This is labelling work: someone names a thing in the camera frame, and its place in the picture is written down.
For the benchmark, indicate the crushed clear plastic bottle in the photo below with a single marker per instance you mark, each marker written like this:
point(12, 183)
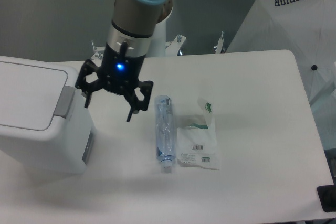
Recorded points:
point(165, 133)

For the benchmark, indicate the white umbrella with lettering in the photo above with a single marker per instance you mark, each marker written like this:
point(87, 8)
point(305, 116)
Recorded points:
point(304, 27)

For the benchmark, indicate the white push-lid trash can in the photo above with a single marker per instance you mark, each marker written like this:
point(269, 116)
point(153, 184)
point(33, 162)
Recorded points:
point(44, 122)

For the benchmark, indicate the black device at edge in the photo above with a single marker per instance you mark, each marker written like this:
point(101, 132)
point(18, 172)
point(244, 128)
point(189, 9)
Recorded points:
point(326, 195)

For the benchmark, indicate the white green plastic wrapper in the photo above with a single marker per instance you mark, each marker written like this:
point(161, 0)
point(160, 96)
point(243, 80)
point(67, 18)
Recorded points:
point(197, 141)

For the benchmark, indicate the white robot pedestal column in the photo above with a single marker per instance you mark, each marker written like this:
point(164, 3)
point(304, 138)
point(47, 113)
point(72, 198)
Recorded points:
point(160, 35)

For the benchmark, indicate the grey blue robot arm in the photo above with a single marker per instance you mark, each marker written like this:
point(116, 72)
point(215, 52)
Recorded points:
point(129, 37)

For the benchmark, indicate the white metal base frame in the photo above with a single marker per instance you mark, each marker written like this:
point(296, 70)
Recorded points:
point(173, 48)

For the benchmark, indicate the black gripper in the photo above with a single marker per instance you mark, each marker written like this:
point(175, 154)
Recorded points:
point(119, 72)

